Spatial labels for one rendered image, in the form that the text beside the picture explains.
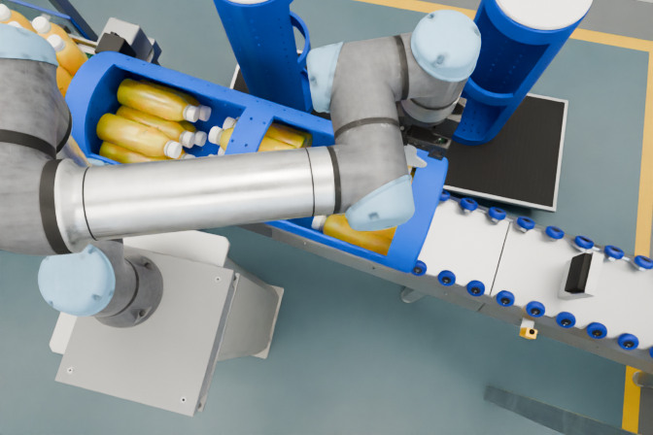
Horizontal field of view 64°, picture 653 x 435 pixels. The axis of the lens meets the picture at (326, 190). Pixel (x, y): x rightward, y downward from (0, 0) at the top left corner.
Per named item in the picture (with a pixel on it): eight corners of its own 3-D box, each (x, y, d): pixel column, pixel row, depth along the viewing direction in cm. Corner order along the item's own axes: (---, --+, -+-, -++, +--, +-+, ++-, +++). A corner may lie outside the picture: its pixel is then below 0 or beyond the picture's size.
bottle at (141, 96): (113, 104, 129) (181, 126, 127) (119, 77, 128) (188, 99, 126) (128, 104, 136) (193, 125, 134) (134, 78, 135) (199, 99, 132)
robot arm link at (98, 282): (73, 322, 95) (30, 319, 82) (73, 250, 99) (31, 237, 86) (138, 313, 95) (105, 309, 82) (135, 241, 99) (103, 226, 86)
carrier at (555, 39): (443, 81, 234) (431, 138, 227) (498, -63, 150) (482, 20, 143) (507, 93, 231) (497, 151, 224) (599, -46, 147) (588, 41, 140)
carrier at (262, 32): (275, 138, 230) (328, 105, 233) (234, 22, 145) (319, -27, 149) (242, 89, 237) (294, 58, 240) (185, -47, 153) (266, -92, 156)
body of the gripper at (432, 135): (439, 164, 80) (456, 134, 69) (387, 147, 81) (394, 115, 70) (454, 120, 82) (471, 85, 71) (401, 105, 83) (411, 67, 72)
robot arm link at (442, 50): (400, 9, 57) (477, -2, 57) (392, 61, 67) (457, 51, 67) (414, 73, 54) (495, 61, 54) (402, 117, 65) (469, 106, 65)
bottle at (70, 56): (105, 71, 157) (74, 37, 139) (93, 91, 155) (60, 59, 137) (85, 63, 158) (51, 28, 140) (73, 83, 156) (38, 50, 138)
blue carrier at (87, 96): (402, 284, 130) (421, 259, 104) (95, 175, 141) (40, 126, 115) (433, 184, 140) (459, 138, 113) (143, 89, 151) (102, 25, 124)
